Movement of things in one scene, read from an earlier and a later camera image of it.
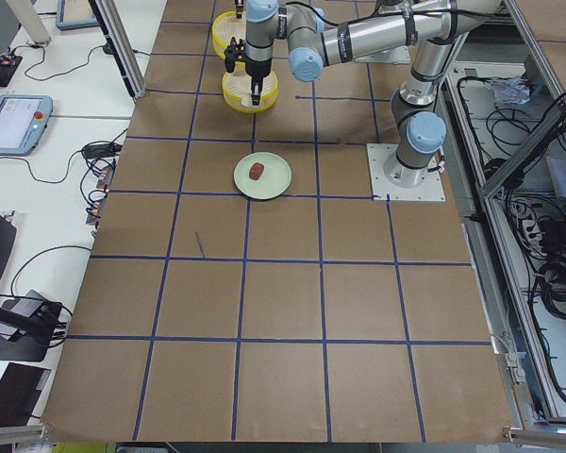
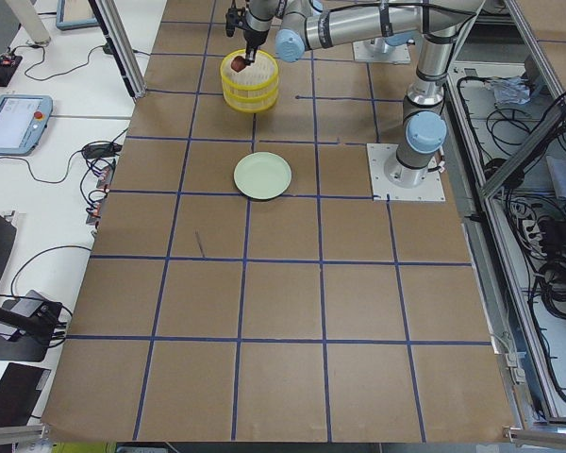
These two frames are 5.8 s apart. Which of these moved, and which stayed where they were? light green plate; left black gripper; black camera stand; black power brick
Moved: left black gripper
Stayed: black power brick; light green plate; black camera stand
